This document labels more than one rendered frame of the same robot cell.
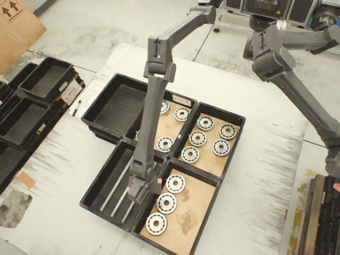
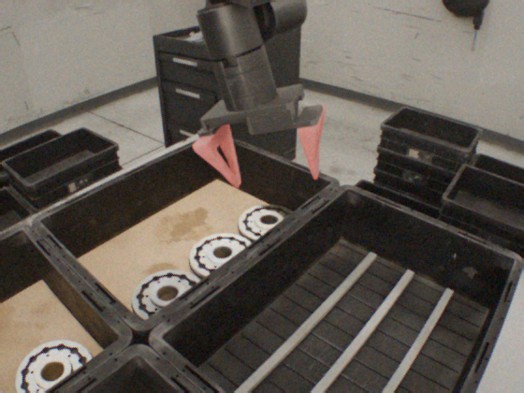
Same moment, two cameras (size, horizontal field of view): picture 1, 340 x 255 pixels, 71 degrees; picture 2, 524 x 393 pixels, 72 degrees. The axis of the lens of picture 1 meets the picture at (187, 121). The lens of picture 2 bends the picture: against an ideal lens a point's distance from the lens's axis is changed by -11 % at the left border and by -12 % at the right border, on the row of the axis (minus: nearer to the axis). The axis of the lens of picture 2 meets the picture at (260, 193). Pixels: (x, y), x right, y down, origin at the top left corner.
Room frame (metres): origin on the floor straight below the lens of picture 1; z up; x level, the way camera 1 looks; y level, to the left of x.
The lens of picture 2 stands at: (0.70, 0.28, 1.27)
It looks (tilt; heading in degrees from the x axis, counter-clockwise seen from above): 33 degrees down; 190
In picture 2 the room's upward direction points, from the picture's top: straight up
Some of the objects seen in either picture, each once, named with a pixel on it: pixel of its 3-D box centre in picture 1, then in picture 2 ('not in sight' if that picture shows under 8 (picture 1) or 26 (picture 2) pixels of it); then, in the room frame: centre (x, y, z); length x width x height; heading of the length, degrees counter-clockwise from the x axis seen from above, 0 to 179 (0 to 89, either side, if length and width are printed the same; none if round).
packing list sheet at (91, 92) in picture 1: (92, 99); not in sight; (1.10, 0.68, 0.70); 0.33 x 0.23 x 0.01; 151
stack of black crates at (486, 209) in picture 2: not in sight; (487, 251); (-0.42, 0.91, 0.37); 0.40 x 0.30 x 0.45; 61
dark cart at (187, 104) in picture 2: not in sight; (231, 113); (-1.26, -0.22, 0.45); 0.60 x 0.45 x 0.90; 151
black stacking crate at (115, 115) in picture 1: (121, 107); not in sight; (0.88, 0.40, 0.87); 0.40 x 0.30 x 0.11; 149
